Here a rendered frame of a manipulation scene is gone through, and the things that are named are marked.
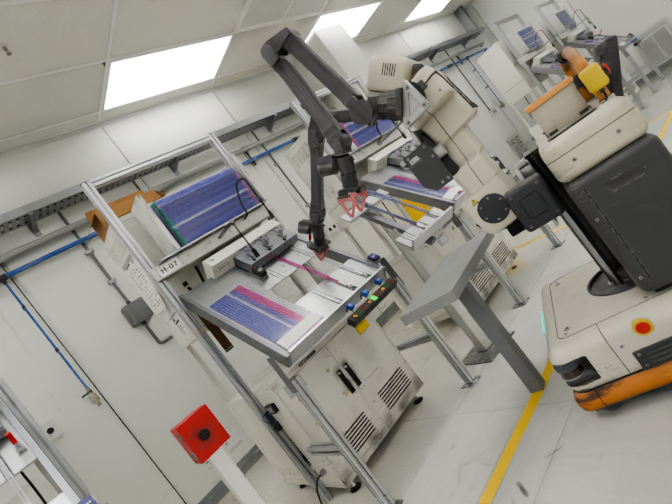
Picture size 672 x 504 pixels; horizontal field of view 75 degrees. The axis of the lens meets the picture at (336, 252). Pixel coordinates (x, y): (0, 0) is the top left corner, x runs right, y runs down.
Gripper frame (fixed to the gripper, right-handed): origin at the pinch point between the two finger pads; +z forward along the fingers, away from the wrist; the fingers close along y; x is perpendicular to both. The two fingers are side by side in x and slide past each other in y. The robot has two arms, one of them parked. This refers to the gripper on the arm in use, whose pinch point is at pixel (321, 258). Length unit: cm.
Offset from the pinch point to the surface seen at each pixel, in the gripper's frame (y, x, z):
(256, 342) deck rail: 60, 15, 0
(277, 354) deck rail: 60, 27, 0
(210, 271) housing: 41, -38, -4
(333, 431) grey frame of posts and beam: 63, 54, 23
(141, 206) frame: 49, -67, -37
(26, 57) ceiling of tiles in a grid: 24, -201, -92
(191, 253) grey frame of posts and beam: 43, -47, -13
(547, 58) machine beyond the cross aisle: -472, -32, 4
